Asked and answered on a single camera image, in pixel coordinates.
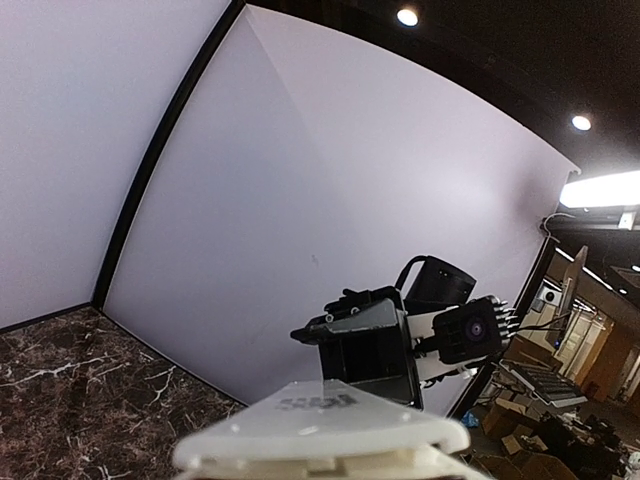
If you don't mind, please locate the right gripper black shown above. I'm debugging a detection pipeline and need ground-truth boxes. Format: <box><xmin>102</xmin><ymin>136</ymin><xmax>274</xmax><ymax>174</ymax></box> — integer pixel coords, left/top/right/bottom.
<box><xmin>290</xmin><ymin>286</ymin><xmax>423</xmax><ymax>410</ymax></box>

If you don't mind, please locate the white remote control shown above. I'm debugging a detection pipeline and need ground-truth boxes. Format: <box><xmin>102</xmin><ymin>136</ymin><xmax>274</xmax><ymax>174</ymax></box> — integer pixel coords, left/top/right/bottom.
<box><xmin>172</xmin><ymin>380</ymin><xmax>484</xmax><ymax>479</ymax></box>

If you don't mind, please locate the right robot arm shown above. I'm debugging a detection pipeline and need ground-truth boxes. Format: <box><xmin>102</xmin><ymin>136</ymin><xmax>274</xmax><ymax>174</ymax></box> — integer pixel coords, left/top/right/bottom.
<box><xmin>290</xmin><ymin>255</ymin><xmax>476</xmax><ymax>409</ymax></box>

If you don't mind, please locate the bright ceiling light panel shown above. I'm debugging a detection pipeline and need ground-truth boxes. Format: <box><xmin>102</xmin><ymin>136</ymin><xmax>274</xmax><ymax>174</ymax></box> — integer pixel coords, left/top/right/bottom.
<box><xmin>560</xmin><ymin>170</ymin><xmax>640</xmax><ymax>208</ymax></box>

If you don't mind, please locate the round ceiling light far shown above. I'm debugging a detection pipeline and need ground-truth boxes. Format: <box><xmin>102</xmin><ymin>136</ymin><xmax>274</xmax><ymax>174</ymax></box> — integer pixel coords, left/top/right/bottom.
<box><xmin>571</xmin><ymin>115</ymin><xmax>592</xmax><ymax>132</ymax></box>

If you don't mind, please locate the round ceiling light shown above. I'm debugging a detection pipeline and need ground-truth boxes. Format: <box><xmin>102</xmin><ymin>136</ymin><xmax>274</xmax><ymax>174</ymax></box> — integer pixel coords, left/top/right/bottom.
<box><xmin>571</xmin><ymin>115</ymin><xmax>592</xmax><ymax>132</ymax></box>
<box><xmin>396</xmin><ymin>7</ymin><xmax>419</xmax><ymax>27</ymax></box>

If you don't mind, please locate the round ceiling light near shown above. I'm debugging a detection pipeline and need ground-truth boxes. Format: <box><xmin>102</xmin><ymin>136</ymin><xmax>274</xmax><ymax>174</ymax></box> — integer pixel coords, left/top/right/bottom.
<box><xmin>396</xmin><ymin>7</ymin><xmax>419</xmax><ymax>27</ymax></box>

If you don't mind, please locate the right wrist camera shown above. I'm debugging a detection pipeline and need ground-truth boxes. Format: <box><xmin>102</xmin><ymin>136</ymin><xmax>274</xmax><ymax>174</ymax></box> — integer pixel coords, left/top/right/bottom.
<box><xmin>432</xmin><ymin>296</ymin><xmax>511</xmax><ymax>365</ymax></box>

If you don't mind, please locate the left black frame post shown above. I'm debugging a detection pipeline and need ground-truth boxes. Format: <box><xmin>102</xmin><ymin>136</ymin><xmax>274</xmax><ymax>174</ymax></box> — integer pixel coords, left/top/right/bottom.
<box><xmin>90</xmin><ymin>1</ymin><xmax>246</xmax><ymax>311</ymax></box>

